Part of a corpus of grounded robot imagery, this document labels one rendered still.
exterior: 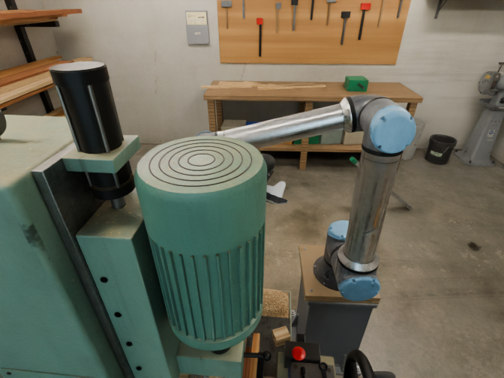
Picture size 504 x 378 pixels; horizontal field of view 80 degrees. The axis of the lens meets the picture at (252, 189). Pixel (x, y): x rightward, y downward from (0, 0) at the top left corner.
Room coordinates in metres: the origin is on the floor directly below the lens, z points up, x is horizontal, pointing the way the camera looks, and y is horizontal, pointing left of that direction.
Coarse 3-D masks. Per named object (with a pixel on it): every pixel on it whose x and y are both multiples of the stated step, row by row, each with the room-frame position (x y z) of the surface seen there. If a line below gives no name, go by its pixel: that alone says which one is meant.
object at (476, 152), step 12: (492, 72) 3.30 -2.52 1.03; (480, 84) 3.41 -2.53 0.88; (492, 84) 3.24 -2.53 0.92; (492, 108) 3.21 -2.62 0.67; (480, 120) 3.36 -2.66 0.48; (492, 120) 3.24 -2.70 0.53; (480, 132) 3.27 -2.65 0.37; (492, 132) 3.23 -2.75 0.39; (468, 144) 3.36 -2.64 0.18; (480, 144) 3.22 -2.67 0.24; (492, 144) 3.21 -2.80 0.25; (456, 156) 3.39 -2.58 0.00; (468, 156) 3.27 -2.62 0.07; (480, 156) 3.21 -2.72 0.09
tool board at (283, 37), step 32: (224, 0) 3.70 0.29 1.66; (256, 0) 3.69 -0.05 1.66; (288, 0) 3.67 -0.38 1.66; (320, 0) 3.66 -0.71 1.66; (352, 0) 3.64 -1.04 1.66; (384, 0) 3.61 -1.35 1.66; (224, 32) 3.70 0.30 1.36; (256, 32) 3.69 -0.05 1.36; (288, 32) 3.67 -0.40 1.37; (320, 32) 3.66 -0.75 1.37; (352, 32) 3.64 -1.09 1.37; (384, 32) 3.62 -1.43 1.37
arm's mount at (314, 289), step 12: (300, 252) 1.12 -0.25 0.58; (312, 252) 1.12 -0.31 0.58; (312, 264) 1.04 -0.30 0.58; (312, 276) 0.96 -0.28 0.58; (312, 288) 0.89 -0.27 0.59; (324, 288) 0.89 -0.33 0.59; (336, 288) 0.89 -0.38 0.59; (312, 300) 0.85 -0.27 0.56; (324, 300) 0.85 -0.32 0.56; (336, 300) 0.85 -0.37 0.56; (348, 300) 0.84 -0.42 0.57; (372, 300) 0.84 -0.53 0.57
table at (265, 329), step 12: (264, 324) 0.51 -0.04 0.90; (276, 324) 0.51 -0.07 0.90; (288, 324) 0.51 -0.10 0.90; (252, 336) 0.47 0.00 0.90; (264, 336) 0.47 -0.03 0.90; (264, 348) 0.44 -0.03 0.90; (276, 348) 0.44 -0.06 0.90; (264, 360) 0.41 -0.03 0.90; (276, 360) 0.41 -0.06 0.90; (264, 372) 0.38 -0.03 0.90
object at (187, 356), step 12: (180, 348) 0.35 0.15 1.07; (192, 348) 0.35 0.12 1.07; (240, 348) 0.35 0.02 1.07; (180, 360) 0.33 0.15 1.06; (192, 360) 0.33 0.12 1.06; (204, 360) 0.32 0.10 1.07; (216, 360) 0.32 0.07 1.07; (228, 360) 0.32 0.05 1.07; (240, 360) 0.32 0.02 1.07; (180, 372) 0.33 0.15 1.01; (192, 372) 0.33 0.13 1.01; (204, 372) 0.32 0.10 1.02; (216, 372) 0.32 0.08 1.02; (228, 372) 0.32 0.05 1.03; (240, 372) 0.32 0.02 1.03
